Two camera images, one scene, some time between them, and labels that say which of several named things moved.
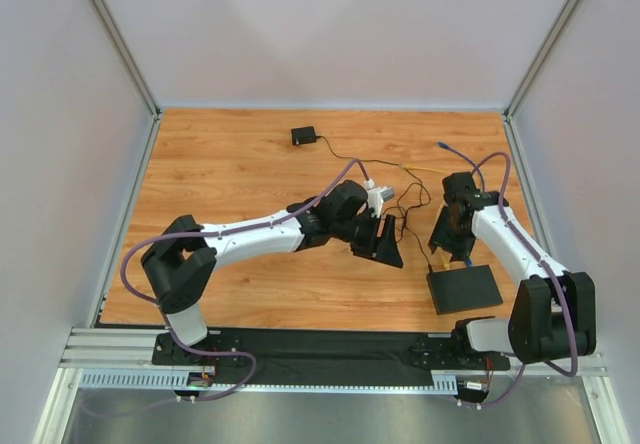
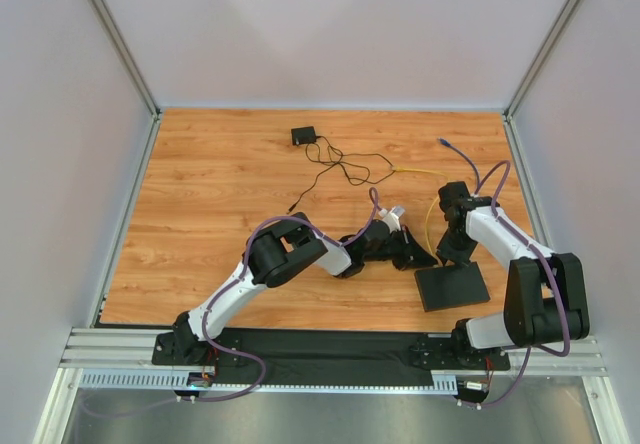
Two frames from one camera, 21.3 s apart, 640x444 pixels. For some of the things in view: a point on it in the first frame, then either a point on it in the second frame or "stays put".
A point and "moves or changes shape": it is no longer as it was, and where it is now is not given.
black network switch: (465, 288) moves or changes shape
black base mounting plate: (265, 357) stays put
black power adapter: (303, 135) stays put
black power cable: (396, 164) -> (335, 163)
